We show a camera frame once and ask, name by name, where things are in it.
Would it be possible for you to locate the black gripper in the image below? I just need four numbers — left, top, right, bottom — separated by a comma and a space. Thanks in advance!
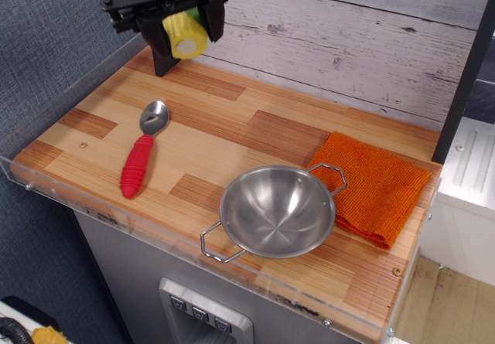
101, 0, 228, 60

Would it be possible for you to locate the yellow green toy corn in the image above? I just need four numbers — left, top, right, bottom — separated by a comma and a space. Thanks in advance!
162, 8, 209, 60

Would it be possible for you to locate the orange cloth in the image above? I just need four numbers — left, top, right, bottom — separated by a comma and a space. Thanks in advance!
308, 131, 432, 250

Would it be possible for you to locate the clear acrylic table guard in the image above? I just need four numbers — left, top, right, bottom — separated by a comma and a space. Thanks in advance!
1, 49, 440, 343

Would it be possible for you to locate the grey toy fridge cabinet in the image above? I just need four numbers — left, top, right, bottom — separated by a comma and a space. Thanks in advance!
76, 213, 353, 343

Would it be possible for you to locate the silver dispenser button panel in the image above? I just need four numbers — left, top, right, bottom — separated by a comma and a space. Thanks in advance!
159, 278, 254, 343

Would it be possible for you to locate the yellow object bottom left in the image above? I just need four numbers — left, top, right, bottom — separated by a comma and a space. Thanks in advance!
31, 326, 70, 344

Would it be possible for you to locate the white toy sink unit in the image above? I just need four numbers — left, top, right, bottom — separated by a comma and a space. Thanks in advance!
419, 118, 494, 285

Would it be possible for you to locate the dark left upright post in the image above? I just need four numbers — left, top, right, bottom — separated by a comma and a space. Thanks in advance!
152, 48, 180, 77

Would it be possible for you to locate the dark upright post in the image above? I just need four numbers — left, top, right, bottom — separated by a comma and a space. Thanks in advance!
152, 48, 180, 77
432, 0, 494, 164

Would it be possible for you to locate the red handled metal spoon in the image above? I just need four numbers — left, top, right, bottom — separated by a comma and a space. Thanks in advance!
120, 100, 169, 199

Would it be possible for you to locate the steel bowl with handles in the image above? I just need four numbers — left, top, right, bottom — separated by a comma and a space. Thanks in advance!
200, 163, 347, 264

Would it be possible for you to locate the dark right upright post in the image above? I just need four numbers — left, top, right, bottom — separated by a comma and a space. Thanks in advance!
432, 0, 494, 164

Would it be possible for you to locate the black cable bottom left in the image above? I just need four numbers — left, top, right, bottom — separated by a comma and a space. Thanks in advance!
0, 317, 34, 344

